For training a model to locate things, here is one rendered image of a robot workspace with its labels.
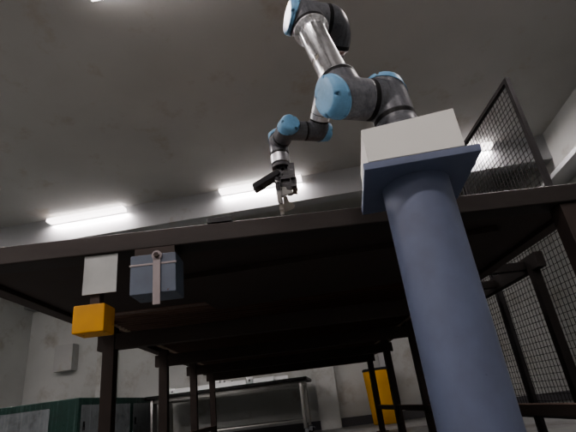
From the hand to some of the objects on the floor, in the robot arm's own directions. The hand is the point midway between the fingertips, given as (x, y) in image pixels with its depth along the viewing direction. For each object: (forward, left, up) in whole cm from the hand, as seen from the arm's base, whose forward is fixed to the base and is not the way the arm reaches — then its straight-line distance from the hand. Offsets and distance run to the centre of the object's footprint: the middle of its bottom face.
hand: (280, 213), depth 160 cm
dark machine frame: (+262, -79, -105) cm, 294 cm away
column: (-38, -35, -106) cm, 118 cm away
